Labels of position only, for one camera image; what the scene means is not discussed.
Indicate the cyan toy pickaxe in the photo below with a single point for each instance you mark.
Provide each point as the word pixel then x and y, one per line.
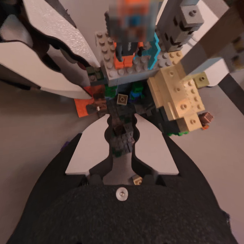
pixel 155 51

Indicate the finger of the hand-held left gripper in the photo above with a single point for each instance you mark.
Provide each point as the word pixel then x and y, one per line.
pixel 28 70
pixel 62 30

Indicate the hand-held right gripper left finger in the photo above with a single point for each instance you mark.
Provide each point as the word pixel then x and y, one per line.
pixel 89 152

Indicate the small tan toy brick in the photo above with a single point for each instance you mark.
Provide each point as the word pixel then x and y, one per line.
pixel 137 180

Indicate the purple toy figure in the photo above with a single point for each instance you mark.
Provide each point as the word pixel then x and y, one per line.
pixel 65 145

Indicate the grey desk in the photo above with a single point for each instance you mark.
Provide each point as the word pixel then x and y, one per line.
pixel 38 118

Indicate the tan square toy tile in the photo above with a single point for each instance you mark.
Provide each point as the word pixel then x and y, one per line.
pixel 122 99

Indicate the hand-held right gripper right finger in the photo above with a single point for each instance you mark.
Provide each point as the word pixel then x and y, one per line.
pixel 156 152

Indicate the small brown brick piece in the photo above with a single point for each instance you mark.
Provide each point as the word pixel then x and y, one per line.
pixel 205 119

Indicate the grey toy sword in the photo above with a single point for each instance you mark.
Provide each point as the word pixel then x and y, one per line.
pixel 106 22

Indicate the toy brick cave model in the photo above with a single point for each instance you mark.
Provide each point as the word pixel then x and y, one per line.
pixel 177 99

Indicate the green zombie toy figure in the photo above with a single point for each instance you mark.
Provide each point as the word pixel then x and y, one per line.
pixel 137 87

